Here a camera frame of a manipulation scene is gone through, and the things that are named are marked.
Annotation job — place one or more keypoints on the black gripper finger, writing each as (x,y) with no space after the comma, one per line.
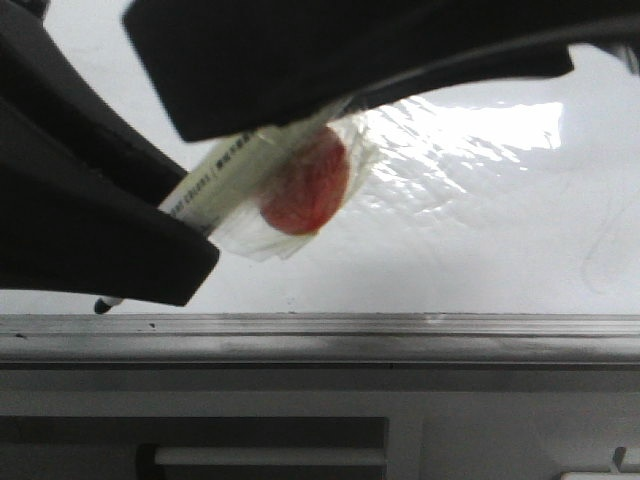
(220,67)
(80,188)

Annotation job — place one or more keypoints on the white whiteboard marker pen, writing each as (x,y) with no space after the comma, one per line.
(229,173)

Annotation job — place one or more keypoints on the red disc taped to marker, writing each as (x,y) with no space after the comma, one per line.
(309,189)

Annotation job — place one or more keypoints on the grey base unit with slots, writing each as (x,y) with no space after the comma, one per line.
(243,422)

